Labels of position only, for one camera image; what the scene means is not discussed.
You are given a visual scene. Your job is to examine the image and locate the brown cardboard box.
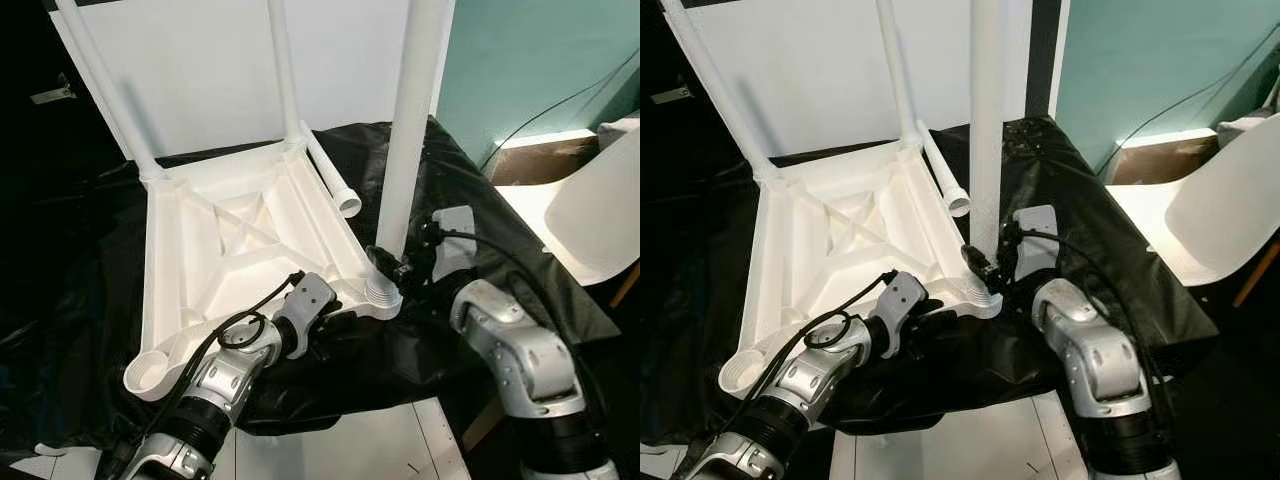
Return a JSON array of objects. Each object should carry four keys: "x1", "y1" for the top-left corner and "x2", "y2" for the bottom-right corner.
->
[
  {"x1": 490, "y1": 135, "x2": 601, "y2": 186},
  {"x1": 1100, "y1": 138, "x2": 1216, "y2": 186}
]

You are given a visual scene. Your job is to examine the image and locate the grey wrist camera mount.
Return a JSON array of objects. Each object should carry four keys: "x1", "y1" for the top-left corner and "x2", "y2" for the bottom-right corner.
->
[
  {"x1": 432, "y1": 205, "x2": 476, "y2": 281},
  {"x1": 1012, "y1": 205, "x2": 1059, "y2": 281},
  {"x1": 272, "y1": 273, "x2": 338, "y2": 346},
  {"x1": 868, "y1": 272, "x2": 929, "y2": 346}
]

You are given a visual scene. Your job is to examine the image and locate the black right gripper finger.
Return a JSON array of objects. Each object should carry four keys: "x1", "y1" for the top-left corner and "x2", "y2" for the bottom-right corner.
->
[
  {"x1": 368, "y1": 245, "x2": 407, "y2": 287},
  {"x1": 960, "y1": 245, "x2": 997, "y2": 287}
]

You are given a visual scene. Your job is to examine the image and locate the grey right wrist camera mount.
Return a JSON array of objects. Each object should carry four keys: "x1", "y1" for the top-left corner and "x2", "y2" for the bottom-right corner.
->
[
  {"x1": 432, "y1": 205, "x2": 476, "y2": 281},
  {"x1": 1012, "y1": 205, "x2": 1059, "y2": 281}
]

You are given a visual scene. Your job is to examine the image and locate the small white bundle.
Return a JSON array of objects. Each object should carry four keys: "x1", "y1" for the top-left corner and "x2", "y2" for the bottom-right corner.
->
[
  {"x1": 1215, "y1": 112, "x2": 1280, "y2": 149},
  {"x1": 598, "y1": 115, "x2": 641, "y2": 151}
]

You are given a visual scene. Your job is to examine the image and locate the white plastic table top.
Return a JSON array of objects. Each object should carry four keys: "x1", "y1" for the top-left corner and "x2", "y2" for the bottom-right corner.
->
[
  {"x1": 123, "y1": 135, "x2": 404, "y2": 403},
  {"x1": 718, "y1": 135, "x2": 1004, "y2": 401}
]

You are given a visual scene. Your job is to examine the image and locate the white plastic chair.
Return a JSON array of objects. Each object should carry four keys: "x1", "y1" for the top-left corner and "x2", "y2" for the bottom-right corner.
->
[
  {"x1": 1105, "y1": 110, "x2": 1280, "y2": 291},
  {"x1": 495, "y1": 125, "x2": 641, "y2": 291}
]

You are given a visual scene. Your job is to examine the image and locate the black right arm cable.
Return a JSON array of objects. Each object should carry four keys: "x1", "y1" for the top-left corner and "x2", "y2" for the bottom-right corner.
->
[
  {"x1": 1010, "y1": 228, "x2": 1168, "y2": 403},
  {"x1": 425, "y1": 228, "x2": 593, "y2": 403}
]

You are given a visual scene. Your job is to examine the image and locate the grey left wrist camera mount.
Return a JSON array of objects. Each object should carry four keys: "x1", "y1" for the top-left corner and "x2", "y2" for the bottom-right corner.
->
[
  {"x1": 272, "y1": 273, "x2": 338, "y2": 346},
  {"x1": 868, "y1": 272, "x2": 929, "y2": 346}
]

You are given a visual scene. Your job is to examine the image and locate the thin black wall cable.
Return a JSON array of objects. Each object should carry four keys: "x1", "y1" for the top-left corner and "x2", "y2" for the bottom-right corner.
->
[
  {"x1": 1095, "y1": 45, "x2": 1280, "y2": 176},
  {"x1": 480, "y1": 50, "x2": 641, "y2": 171}
]

